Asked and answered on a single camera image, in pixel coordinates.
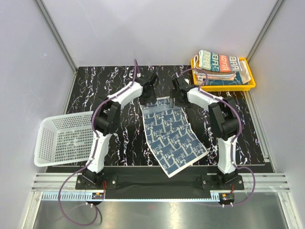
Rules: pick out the orange connector box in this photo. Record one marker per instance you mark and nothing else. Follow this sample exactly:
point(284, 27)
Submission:
point(98, 195)
point(227, 198)

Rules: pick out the striped rabbit text towel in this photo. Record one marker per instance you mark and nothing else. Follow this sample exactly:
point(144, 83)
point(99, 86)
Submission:
point(218, 63)

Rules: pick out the aluminium frame rail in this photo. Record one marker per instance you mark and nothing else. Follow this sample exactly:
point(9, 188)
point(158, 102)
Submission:
point(259, 182)

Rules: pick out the blue white patterned towel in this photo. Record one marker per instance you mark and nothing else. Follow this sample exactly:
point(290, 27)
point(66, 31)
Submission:
point(170, 137)

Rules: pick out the right orange connector box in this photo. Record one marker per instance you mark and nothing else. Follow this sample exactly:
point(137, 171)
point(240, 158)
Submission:
point(227, 198)

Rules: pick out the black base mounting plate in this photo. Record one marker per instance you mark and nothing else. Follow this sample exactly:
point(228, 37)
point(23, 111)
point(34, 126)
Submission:
point(201, 177)

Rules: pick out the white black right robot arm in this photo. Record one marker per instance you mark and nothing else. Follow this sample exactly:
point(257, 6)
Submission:
point(225, 122)

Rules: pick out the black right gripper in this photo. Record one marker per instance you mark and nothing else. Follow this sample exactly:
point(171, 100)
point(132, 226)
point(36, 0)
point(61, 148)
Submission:
point(176, 92)

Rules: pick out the left orange connector box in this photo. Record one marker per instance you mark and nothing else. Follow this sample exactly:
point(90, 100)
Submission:
point(98, 195)

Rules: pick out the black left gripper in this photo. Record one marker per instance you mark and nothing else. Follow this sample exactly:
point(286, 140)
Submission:
point(151, 98)

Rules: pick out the white plastic laundry basket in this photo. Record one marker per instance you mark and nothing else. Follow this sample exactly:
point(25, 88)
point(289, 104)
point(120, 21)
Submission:
point(64, 139)

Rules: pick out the pink white rabbit towel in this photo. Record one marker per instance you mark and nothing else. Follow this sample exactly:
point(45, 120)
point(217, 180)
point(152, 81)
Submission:
point(219, 77)

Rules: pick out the yellow plastic tray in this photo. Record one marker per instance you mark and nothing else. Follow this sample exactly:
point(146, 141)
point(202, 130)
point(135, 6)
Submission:
point(198, 79)

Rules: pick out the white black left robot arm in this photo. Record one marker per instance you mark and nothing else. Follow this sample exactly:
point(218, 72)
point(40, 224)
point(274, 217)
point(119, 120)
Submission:
point(105, 119)

